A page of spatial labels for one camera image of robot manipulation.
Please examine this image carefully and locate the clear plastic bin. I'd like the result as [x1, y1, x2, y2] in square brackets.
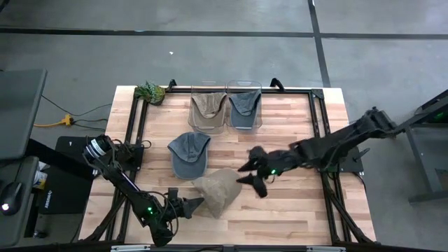
[187, 79, 228, 135]
[225, 79, 263, 131]

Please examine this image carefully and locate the tan fabric cap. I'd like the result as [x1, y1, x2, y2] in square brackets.
[191, 168, 243, 220]
[190, 92, 228, 130]

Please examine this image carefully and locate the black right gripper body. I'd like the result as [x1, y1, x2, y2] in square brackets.
[247, 144, 299, 180]

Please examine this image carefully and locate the black aluminium table frame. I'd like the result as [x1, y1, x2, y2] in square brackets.
[82, 85, 375, 246]

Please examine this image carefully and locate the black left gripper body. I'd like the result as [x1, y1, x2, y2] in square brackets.
[160, 187, 189, 225]

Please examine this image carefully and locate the black power cable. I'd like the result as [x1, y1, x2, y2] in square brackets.
[41, 94, 113, 118]

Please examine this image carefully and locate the grey side desk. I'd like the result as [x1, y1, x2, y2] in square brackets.
[0, 155, 39, 248]

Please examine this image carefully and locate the yellow power plug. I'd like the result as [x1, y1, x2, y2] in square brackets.
[34, 114, 74, 129]

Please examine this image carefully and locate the green potted plant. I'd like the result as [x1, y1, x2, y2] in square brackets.
[133, 80, 166, 106]

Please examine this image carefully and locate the black metal stand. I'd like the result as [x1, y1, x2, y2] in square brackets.
[391, 89, 448, 204]

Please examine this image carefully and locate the black computer case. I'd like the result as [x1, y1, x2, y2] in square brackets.
[36, 135, 106, 215]

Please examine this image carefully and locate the blue denim cap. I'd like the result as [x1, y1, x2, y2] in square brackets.
[228, 89, 263, 130]
[167, 131, 212, 181]

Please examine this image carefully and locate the black computer mouse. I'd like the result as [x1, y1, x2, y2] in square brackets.
[0, 181, 24, 216]

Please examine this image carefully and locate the white yellow bottle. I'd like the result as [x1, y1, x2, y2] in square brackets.
[33, 162, 48, 190]

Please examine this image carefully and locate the dark grey slab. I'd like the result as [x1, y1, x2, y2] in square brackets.
[0, 69, 48, 162]

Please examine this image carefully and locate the black beam with silver brackets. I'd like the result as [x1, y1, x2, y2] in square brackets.
[0, 240, 448, 252]

